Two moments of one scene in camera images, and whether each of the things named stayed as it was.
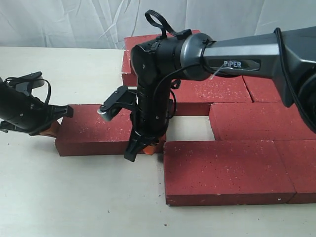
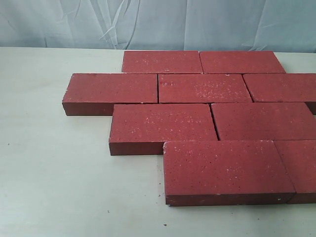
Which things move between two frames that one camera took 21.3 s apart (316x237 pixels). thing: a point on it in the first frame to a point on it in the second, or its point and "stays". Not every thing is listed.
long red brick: x=88 y=133 to x=142 y=129
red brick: x=258 y=121 stays
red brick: x=299 y=156 stays
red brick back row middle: x=193 y=98 stays
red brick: x=131 y=42 to x=94 y=94
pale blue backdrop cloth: x=106 y=23 stays
